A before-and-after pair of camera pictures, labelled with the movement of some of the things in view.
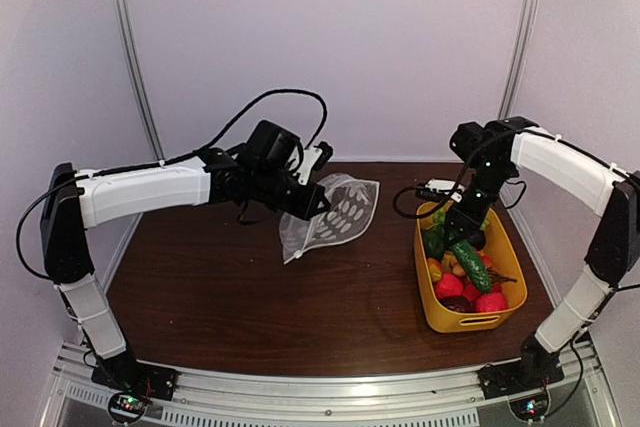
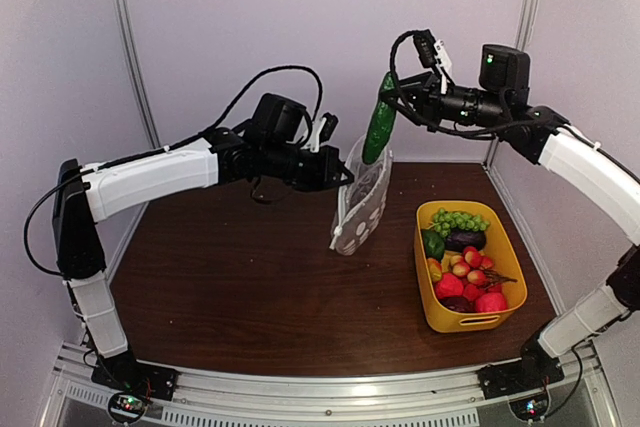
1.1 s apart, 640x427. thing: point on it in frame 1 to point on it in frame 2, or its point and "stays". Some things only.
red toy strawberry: [449, 286] stays
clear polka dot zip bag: [352, 201] to [362, 204]
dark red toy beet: [458, 304] stays
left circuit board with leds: [126, 407] stays
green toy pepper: [435, 244] stays
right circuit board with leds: [530, 408] stays
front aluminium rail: [438, 398] stays
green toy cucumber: [472, 265] to [380, 130]
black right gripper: [469, 221] to [424, 95]
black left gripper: [306, 203] to [324, 177]
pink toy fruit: [491, 302] stays
